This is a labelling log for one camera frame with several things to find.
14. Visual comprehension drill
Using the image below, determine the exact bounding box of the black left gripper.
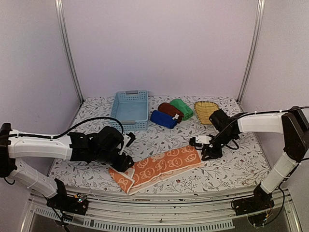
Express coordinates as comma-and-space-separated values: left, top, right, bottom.
94, 150, 134, 173

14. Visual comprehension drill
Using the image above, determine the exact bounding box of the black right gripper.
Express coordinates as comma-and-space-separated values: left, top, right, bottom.
201, 130, 236, 161

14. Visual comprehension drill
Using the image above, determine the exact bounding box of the orange bunny pattern towel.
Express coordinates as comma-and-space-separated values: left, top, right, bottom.
109, 145, 203, 195

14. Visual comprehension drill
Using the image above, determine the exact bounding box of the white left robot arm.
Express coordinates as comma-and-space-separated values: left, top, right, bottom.
0, 123, 135, 210

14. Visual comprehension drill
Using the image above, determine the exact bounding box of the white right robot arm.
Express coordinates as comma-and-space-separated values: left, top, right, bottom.
202, 106, 309, 211

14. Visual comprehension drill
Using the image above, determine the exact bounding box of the yellow woven bamboo tray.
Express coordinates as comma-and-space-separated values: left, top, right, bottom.
194, 101, 220, 125

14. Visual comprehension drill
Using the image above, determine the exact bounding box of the green rolled towel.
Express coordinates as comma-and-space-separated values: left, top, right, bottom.
170, 99, 194, 121

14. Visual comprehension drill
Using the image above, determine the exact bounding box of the light blue plastic basket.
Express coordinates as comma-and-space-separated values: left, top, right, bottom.
110, 90, 149, 131

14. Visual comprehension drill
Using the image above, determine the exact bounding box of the blue rolled towel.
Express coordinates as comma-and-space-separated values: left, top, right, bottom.
150, 110, 177, 129

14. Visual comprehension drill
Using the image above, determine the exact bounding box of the brown rolled towel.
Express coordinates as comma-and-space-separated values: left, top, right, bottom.
158, 102, 184, 123

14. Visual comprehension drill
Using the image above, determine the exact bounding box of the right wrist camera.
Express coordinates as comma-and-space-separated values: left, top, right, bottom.
189, 135, 212, 147

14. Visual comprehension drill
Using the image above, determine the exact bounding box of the aluminium front rail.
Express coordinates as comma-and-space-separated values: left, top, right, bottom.
20, 186, 302, 232

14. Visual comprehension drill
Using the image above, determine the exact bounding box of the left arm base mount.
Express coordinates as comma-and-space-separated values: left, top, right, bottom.
46, 178, 89, 216

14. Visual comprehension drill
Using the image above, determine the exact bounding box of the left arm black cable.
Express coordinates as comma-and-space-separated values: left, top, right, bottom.
14, 116, 124, 141

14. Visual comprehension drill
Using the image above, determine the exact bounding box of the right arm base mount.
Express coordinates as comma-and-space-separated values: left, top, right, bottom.
231, 185, 274, 216

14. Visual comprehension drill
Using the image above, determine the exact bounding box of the right aluminium frame post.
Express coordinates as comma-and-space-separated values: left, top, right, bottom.
237, 0, 265, 104

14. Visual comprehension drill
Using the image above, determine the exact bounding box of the aluminium frame post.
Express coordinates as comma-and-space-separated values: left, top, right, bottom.
237, 0, 265, 104
55, 0, 84, 104

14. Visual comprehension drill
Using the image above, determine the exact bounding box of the left aluminium frame post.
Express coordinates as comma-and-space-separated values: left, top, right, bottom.
55, 0, 84, 104

